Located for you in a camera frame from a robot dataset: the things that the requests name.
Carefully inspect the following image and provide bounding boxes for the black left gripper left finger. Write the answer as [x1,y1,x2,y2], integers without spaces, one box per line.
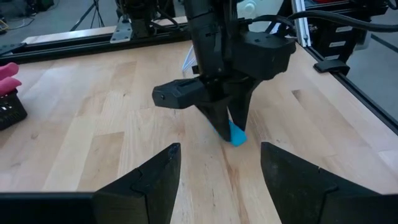
[92,142,182,224]

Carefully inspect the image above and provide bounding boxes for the white desk lamp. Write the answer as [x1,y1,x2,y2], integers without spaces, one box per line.
[236,0,289,34]

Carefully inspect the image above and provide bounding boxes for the blue rectangular eraser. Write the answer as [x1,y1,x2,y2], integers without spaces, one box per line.
[213,119,249,147]

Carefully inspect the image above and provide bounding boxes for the black frame clamp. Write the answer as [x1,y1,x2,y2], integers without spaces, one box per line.
[313,58,351,77]

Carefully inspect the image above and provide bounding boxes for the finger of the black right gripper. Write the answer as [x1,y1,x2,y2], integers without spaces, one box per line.
[195,98,233,143]
[228,79,262,132]

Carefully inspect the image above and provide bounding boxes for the black tripod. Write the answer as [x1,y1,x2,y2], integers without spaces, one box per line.
[68,0,106,32]

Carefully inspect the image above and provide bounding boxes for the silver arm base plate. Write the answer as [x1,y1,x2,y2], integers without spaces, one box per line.
[109,17,134,44]

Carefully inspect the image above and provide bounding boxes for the silver aluminium post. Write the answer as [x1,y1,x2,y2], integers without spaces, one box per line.
[292,0,312,48]

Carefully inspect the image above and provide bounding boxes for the black labelled equipment case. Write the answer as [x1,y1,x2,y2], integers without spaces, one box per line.
[310,6,383,63]

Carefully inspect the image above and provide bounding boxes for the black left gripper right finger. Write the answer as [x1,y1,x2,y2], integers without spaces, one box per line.
[260,141,339,224]

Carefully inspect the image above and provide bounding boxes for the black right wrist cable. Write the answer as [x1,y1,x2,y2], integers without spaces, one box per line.
[248,10,398,34]

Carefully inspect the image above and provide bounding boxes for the black slotted plastic basket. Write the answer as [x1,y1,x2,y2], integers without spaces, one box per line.
[0,89,28,131]

